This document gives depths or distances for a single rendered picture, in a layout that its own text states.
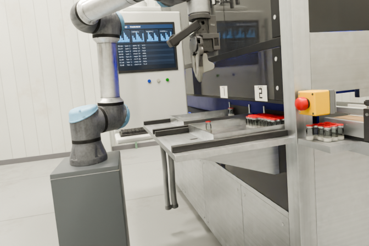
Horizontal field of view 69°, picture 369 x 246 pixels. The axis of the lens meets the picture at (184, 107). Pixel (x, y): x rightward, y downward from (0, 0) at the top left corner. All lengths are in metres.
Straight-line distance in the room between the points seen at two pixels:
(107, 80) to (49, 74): 3.71
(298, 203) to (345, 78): 0.45
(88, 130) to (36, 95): 3.84
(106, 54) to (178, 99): 0.73
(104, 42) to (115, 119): 0.33
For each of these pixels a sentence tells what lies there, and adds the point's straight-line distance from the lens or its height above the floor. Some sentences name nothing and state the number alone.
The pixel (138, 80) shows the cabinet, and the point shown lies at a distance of 1.75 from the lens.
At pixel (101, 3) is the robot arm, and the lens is 1.02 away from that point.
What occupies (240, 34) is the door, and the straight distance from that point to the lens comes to 1.23.
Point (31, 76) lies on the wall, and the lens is 4.97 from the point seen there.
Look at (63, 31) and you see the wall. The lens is 4.92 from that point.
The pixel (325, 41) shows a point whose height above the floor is 1.18.
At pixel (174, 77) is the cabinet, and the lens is 1.79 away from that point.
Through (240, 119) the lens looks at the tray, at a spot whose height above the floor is 0.90.
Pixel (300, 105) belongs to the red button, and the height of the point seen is 0.99.
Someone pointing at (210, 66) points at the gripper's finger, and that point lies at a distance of 0.89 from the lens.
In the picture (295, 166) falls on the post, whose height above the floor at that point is 0.78.
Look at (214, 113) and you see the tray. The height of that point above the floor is 0.90.
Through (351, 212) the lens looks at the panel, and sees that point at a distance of 1.18.
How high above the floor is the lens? 1.09
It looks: 6 degrees down
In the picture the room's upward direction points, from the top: 5 degrees counter-clockwise
